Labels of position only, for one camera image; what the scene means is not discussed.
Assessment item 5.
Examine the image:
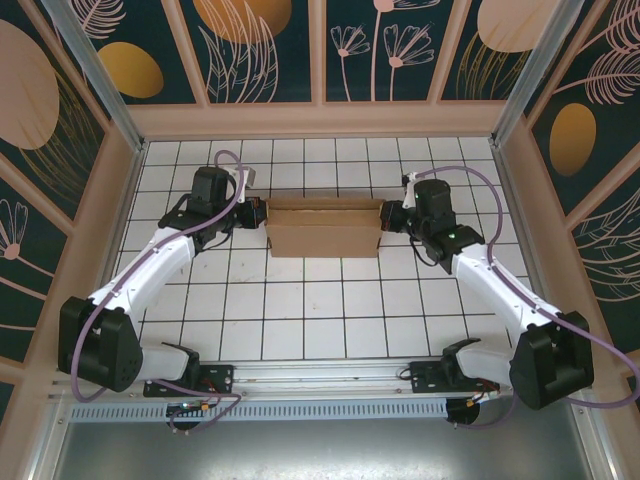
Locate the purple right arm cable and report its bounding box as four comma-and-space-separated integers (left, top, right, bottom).
417, 165, 635, 431

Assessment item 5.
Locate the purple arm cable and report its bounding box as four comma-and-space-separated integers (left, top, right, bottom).
417, 165, 635, 431
71, 149, 250, 436

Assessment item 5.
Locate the aluminium mounting rail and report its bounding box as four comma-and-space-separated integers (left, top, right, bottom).
48, 353, 595, 401

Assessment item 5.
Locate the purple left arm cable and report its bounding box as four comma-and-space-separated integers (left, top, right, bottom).
71, 149, 250, 436

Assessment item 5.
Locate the thin black gripper wire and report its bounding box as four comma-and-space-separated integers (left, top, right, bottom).
410, 237, 441, 271
199, 232, 234, 254

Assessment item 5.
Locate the brown cardboard paper box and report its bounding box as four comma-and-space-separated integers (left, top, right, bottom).
263, 195, 385, 260

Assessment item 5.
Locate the thin black left gripper wire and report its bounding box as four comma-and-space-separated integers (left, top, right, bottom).
199, 232, 234, 254

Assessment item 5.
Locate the grey slotted cable duct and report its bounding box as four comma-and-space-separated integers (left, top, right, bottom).
68, 399, 450, 422

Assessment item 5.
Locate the grey metal sheet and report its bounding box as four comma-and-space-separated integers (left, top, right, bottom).
27, 393, 619, 480

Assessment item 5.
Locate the small green circuit board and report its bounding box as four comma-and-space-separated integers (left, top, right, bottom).
167, 399, 217, 417

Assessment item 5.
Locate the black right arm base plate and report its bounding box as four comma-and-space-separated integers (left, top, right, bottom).
408, 360, 501, 396

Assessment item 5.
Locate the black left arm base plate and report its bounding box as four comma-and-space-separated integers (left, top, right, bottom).
143, 363, 236, 400

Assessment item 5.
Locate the thin black right gripper wire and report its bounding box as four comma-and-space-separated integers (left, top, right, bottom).
410, 237, 441, 271

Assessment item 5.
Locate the aluminium table edge strip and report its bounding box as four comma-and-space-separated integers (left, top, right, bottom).
74, 142, 147, 362
491, 143, 570, 357

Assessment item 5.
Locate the aluminium frame post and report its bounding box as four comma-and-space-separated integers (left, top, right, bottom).
491, 0, 589, 149
39, 0, 150, 157

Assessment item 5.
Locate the yellow plug connector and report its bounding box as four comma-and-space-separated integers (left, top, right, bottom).
464, 389, 501, 409

